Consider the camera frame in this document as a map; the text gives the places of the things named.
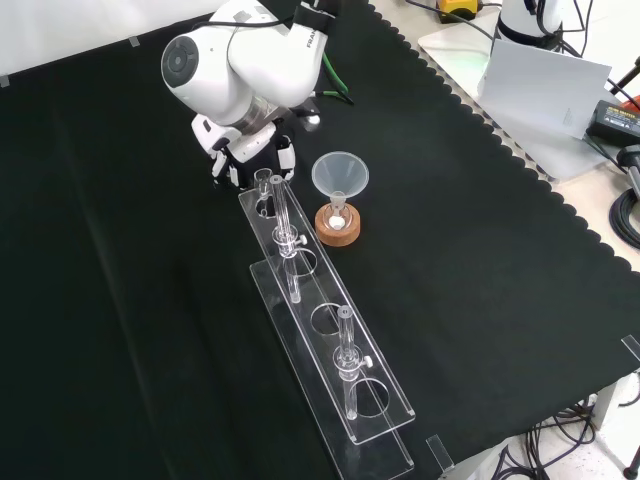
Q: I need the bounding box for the translucent plastic funnel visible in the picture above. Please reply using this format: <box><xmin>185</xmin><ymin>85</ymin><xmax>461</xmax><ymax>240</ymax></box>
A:
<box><xmin>311</xmin><ymin>151</ymin><xmax>370</xmax><ymax>211</ymax></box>

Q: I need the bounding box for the clear acrylic funnel stand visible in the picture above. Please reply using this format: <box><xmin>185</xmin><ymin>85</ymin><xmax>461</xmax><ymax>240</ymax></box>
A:
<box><xmin>237</xmin><ymin>174</ymin><xmax>417</xmax><ymax>480</ymax></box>

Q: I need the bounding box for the black cable bundle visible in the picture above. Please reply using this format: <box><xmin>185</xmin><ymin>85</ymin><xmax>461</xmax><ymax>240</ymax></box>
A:
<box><xmin>487</xmin><ymin>393</ymin><xmax>640</xmax><ymax>480</ymax></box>

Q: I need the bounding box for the black tripod leg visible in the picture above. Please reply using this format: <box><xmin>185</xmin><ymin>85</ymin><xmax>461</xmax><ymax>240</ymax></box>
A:
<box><xmin>606</xmin><ymin>54</ymin><xmax>640</xmax><ymax>97</ymax></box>

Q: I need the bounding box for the yellow stop button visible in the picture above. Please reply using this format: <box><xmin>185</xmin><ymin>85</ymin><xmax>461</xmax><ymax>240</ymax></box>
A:
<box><xmin>435</xmin><ymin>0</ymin><xmax>482</xmax><ymax>24</ymax></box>

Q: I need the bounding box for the clear round-bottom flask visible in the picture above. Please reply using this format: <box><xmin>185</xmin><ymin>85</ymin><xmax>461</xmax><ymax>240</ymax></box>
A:
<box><xmin>320</xmin><ymin>193</ymin><xmax>357</xmax><ymax>236</ymax></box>

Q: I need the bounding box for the black bench cloth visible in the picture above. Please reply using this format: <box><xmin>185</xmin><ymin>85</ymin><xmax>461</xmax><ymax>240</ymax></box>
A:
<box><xmin>0</xmin><ymin>0</ymin><xmax>640</xmax><ymax>480</ymax></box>

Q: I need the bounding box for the black power adapter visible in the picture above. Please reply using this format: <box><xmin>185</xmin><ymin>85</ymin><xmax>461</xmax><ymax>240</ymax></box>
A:
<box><xmin>584</xmin><ymin>99</ymin><xmax>640</xmax><ymax>147</ymax></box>

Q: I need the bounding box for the black coiled cable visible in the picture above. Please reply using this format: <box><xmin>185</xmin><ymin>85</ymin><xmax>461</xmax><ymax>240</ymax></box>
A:
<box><xmin>608</xmin><ymin>188</ymin><xmax>640</xmax><ymax>252</ymax></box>

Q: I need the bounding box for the green cable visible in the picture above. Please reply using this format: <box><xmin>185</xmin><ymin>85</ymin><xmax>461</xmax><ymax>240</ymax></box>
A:
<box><xmin>321</xmin><ymin>49</ymin><xmax>356</xmax><ymax>106</ymax></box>

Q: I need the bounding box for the pale board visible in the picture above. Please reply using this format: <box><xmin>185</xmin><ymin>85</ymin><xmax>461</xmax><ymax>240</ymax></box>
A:
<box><xmin>417</xmin><ymin>9</ymin><xmax>622</xmax><ymax>182</ymax></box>

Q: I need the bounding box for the black plug connector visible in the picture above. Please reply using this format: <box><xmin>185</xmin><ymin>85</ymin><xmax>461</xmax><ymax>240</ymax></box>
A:
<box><xmin>615</xmin><ymin>144</ymin><xmax>640</xmax><ymax>201</ymax></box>

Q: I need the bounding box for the white standing card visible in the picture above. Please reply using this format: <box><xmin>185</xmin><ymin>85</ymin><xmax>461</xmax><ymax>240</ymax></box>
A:
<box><xmin>477</xmin><ymin>38</ymin><xmax>612</xmax><ymax>141</ymax></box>

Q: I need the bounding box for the brown cork ring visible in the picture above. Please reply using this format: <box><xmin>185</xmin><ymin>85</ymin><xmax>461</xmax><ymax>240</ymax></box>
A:
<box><xmin>314</xmin><ymin>202</ymin><xmax>362</xmax><ymax>247</ymax></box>

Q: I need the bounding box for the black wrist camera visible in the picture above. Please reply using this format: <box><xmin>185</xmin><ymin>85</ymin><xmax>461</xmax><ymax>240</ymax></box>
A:
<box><xmin>284</xmin><ymin>94</ymin><xmax>322</xmax><ymax>132</ymax></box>

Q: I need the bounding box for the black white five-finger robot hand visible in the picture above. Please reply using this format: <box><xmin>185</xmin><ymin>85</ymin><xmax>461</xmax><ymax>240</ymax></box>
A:
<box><xmin>191</xmin><ymin>113</ymin><xmax>297</xmax><ymax>190</ymax></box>

